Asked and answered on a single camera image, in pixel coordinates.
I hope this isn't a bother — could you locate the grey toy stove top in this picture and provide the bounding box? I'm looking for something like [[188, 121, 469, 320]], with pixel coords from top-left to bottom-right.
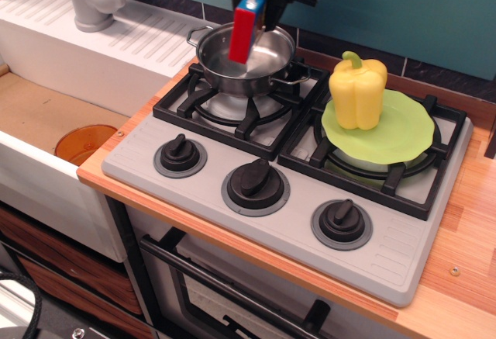
[[102, 111, 473, 306]]

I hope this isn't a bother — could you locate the yellow toy bell pepper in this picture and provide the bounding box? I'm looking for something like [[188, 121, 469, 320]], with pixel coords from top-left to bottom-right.
[[329, 51, 388, 130]]

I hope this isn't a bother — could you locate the orange plastic bowl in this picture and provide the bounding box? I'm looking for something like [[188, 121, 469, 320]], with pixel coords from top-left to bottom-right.
[[54, 124, 117, 166]]

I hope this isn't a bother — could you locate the middle black stove knob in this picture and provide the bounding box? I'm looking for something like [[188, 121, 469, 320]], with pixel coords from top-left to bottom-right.
[[221, 158, 291, 217]]

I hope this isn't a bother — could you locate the right black burner grate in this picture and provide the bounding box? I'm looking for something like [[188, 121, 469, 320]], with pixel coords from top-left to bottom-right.
[[277, 92, 470, 220]]

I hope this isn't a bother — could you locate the light green plate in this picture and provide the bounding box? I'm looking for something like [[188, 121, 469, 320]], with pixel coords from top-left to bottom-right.
[[321, 89, 435, 165]]

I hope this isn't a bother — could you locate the left black stove knob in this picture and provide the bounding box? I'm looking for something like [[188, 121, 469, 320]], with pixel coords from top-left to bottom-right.
[[153, 133, 208, 179]]

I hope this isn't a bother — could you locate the blue cookie box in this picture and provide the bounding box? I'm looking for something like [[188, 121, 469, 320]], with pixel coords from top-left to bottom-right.
[[228, 0, 267, 64]]

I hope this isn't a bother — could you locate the oven door window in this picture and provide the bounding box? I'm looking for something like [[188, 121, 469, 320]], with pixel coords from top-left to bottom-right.
[[170, 268, 311, 338]]

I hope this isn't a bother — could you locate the left black burner grate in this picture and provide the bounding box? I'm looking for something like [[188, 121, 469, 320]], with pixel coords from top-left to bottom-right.
[[153, 57, 329, 161]]

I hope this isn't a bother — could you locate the brown wooden drawer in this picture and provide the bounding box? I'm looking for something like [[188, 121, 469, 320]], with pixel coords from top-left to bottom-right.
[[1, 203, 153, 338]]

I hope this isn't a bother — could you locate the stainless steel pot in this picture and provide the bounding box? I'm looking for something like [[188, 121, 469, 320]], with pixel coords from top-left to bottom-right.
[[186, 22, 311, 98]]

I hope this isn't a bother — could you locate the black burner grate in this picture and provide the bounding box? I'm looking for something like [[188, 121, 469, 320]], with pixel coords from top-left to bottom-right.
[[153, 57, 329, 161], [277, 92, 470, 220]]

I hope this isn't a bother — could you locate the right black stove knob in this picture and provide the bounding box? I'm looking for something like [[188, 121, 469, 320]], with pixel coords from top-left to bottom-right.
[[311, 199, 373, 251]]

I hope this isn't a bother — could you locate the black stove knob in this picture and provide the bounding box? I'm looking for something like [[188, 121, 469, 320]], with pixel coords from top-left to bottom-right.
[[311, 199, 373, 251], [153, 133, 208, 179], [221, 158, 291, 217]]

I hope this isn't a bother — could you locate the black braided cable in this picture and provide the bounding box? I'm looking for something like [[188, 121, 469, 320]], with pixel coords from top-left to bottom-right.
[[0, 271, 43, 339]]

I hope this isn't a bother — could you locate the black oven door handle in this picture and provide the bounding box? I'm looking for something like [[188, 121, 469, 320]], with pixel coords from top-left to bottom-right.
[[139, 227, 331, 338]]

